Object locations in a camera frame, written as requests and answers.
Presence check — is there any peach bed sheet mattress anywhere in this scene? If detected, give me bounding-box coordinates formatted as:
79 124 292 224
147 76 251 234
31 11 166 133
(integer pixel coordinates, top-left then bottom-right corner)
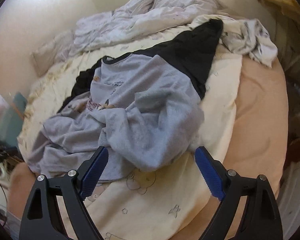
7 57 289 240

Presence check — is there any crumpled white duvet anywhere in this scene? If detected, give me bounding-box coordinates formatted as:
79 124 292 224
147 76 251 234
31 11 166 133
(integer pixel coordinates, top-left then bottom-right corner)
57 0 225 61

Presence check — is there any beige pillow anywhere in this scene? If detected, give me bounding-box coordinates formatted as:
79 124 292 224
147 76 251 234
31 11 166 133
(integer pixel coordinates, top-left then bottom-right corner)
30 29 74 77

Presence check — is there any grey and black sweatshirt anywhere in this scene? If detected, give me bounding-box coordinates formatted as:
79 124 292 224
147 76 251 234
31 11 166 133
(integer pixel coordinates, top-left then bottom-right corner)
26 19 223 181

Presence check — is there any white cartoon print t-shirt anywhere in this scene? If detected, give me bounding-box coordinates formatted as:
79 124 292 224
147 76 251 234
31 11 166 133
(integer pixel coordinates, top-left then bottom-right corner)
190 14 278 68

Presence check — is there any cream cartoon print blanket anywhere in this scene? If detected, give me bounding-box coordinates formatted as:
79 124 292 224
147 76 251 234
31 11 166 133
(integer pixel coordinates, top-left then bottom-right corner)
18 24 242 239

